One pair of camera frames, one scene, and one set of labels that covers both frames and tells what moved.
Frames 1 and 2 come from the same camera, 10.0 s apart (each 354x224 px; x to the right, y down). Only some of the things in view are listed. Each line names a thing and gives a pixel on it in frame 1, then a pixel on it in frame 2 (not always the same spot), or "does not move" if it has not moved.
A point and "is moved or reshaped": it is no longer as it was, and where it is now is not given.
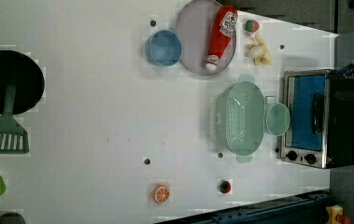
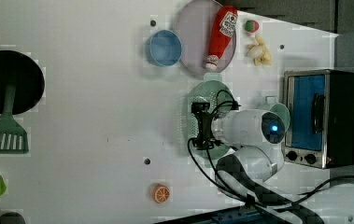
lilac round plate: [193, 32] does not move
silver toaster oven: [319, 118] does not move
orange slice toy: [161, 194] does not move
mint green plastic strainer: [237, 119] is moved or reshaped
